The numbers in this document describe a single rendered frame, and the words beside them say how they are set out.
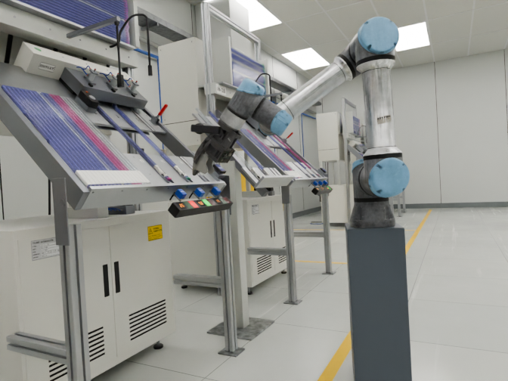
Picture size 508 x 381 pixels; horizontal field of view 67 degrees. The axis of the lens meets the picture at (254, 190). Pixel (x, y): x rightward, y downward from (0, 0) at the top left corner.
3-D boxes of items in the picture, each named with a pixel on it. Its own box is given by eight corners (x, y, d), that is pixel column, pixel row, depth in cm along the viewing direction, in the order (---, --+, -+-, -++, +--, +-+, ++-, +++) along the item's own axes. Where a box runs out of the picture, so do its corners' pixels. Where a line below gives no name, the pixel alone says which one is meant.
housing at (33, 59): (122, 106, 183) (136, 82, 179) (20, 86, 140) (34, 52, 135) (113, 97, 186) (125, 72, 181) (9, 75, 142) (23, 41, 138)
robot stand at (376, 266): (402, 370, 141) (394, 221, 140) (413, 397, 124) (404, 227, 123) (352, 368, 145) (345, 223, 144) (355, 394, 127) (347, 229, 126)
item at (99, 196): (216, 196, 161) (225, 183, 158) (80, 209, 102) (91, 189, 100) (214, 194, 161) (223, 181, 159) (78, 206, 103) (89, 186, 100)
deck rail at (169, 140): (218, 196, 162) (227, 184, 160) (216, 196, 161) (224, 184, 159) (122, 100, 186) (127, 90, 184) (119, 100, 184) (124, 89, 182)
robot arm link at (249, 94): (266, 91, 113) (242, 75, 113) (246, 122, 117) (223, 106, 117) (269, 91, 121) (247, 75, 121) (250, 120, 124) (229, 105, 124)
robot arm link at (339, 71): (360, 38, 137) (250, 119, 137) (370, 25, 126) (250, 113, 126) (379, 63, 137) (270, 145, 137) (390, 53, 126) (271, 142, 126)
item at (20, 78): (160, 140, 173) (166, 131, 172) (11, 125, 115) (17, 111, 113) (119, 100, 184) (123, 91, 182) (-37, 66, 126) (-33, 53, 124)
